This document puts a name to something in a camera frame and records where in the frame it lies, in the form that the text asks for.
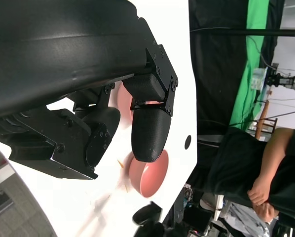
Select black metal pole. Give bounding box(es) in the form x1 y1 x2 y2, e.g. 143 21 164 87
189 28 295 38

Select clear plastic container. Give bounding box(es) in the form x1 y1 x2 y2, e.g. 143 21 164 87
252 68 268 90

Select brown wooden chair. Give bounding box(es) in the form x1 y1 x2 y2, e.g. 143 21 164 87
255 100 278 142

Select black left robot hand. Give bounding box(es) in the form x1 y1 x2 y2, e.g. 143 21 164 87
0 0 179 181

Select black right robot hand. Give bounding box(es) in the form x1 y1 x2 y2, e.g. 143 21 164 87
132 201 179 237

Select silver black background gripper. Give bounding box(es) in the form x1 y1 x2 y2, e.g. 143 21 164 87
267 73 295 91

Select person right forearm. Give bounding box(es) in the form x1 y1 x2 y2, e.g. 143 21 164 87
251 127 295 196

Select person torso in black shirt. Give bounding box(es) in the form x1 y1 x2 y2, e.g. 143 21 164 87
208 127 295 237

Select person right hand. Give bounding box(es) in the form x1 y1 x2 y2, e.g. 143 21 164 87
247 189 270 207

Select black cloth drape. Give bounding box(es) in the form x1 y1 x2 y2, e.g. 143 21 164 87
188 0 284 173

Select bright green cloth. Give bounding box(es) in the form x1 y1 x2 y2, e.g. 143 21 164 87
230 0 285 129

